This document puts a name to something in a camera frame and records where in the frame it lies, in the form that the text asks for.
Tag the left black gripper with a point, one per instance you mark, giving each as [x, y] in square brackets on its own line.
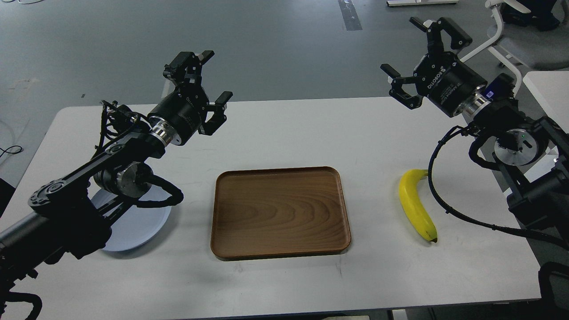
[186, 109]

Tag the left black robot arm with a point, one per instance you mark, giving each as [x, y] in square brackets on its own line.
[75, 213]

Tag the white side table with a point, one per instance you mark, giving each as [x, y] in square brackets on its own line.
[551, 90]

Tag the white office chair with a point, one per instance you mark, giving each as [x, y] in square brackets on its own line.
[537, 50]

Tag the brown wooden tray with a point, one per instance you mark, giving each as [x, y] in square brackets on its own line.
[278, 213]

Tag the yellow banana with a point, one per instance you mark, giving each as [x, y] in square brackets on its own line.
[412, 205]

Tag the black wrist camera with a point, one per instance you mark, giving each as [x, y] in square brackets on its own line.
[501, 88]

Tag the light blue plate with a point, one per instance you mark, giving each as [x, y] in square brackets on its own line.
[138, 225]

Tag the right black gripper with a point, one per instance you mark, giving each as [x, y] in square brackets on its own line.
[440, 75]

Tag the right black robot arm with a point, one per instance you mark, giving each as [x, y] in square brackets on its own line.
[531, 155]

